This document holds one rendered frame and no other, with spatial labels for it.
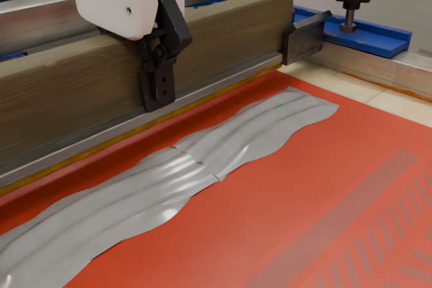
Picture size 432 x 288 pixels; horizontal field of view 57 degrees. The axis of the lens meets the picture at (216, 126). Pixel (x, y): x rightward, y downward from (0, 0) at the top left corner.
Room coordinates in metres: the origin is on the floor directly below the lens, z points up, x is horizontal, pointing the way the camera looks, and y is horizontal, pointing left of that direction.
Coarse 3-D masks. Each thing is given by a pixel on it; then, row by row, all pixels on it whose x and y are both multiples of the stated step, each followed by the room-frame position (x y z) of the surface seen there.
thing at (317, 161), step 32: (224, 96) 0.40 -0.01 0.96; (256, 96) 0.40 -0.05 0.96; (320, 96) 0.40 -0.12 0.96; (160, 128) 0.34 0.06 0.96; (192, 128) 0.34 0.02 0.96; (320, 128) 0.33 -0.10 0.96; (352, 128) 0.33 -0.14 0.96; (384, 128) 0.33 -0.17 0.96; (416, 128) 0.33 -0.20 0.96; (256, 160) 0.28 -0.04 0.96; (288, 160) 0.28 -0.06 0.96; (320, 160) 0.28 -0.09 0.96; (352, 160) 0.28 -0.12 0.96; (256, 192) 0.24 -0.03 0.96; (288, 192) 0.24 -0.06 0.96; (320, 192) 0.24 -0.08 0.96; (288, 224) 0.20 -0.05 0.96
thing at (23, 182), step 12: (264, 72) 0.44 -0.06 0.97; (240, 84) 0.41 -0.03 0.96; (216, 96) 0.39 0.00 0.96; (180, 108) 0.35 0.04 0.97; (156, 120) 0.33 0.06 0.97; (132, 132) 0.32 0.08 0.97; (108, 144) 0.30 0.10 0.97; (72, 156) 0.27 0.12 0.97; (84, 156) 0.28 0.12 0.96; (48, 168) 0.26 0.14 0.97; (60, 168) 0.27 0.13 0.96; (24, 180) 0.25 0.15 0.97; (0, 192) 0.23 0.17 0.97
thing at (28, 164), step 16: (256, 64) 0.40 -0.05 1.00; (272, 64) 0.42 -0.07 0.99; (208, 80) 0.36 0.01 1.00; (224, 80) 0.36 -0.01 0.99; (176, 96) 0.33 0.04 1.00; (192, 96) 0.34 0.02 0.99; (128, 112) 0.30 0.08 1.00; (144, 112) 0.30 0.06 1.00; (160, 112) 0.31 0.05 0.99; (96, 128) 0.28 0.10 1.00; (112, 128) 0.28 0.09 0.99; (128, 128) 0.29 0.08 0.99; (64, 144) 0.26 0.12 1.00; (80, 144) 0.26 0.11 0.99; (96, 144) 0.27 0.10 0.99; (16, 160) 0.24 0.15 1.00; (32, 160) 0.24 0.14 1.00; (48, 160) 0.24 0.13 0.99; (0, 176) 0.22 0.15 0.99; (16, 176) 0.22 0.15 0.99
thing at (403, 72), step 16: (336, 48) 0.47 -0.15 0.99; (352, 48) 0.45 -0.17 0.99; (320, 64) 0.48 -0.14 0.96; (336, 64) 0.46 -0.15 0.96; (352, 64) 0.45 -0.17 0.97; (368, 64) 0.43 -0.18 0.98; (384, 64) 0.42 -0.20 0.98; (400, 64) 0.41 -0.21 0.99; (416, 64) 0.40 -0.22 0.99; (368, 80) 0.43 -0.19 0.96; (384, 80) 0.42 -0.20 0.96; (400, 80) 0.40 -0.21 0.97; (416, 80) 0.39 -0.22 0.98; (416, 96) 0.39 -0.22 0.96
